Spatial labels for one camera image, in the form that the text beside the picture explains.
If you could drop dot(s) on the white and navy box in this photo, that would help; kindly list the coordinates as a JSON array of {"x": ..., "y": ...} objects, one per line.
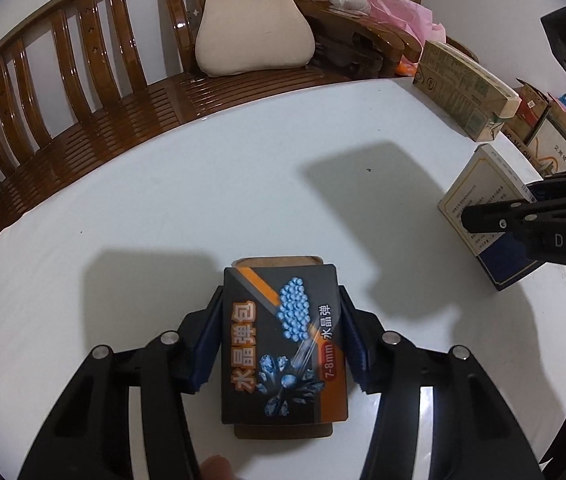
[{"x": 483, "y": 180}]

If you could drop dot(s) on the beige cushion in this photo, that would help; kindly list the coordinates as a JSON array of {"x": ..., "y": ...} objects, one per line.
[{"x": 253, "y": 30}]

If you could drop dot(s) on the black box blue balls print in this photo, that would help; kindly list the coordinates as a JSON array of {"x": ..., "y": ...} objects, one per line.
[{"x": 283, "y": 360}]

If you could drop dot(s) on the small orange packet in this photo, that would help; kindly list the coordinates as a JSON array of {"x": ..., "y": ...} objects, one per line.
[{"x": 405, "y": 67}]

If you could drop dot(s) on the open cardboard box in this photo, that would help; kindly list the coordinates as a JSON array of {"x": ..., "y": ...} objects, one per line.
[{"x": 538, "y": 125}]

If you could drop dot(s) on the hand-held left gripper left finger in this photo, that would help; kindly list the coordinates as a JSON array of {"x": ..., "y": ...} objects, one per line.
[{"x": 205, "y": 345}]

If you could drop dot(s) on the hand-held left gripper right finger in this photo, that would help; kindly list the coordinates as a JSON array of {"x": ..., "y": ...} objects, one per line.
[{"x": 355, "y": 347}]

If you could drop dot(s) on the pink plastic bag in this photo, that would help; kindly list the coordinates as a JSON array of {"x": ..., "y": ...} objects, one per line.
[{"x": 403, "y": 12}]

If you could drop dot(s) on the green and beige carton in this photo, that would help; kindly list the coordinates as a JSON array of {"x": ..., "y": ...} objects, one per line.
[{"x": 463, "y": 85}]

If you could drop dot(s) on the wooden slatted bench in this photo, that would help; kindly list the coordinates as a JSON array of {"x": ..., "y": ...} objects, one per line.
[{"x": 113, "y": 110}]

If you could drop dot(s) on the person's left hand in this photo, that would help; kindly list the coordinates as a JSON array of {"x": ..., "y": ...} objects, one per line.
[{"x": 218, "y": 467}]

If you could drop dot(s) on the wooden armchair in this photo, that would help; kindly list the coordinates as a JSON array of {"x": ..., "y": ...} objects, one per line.
[{"x": 353, "y": 35}]

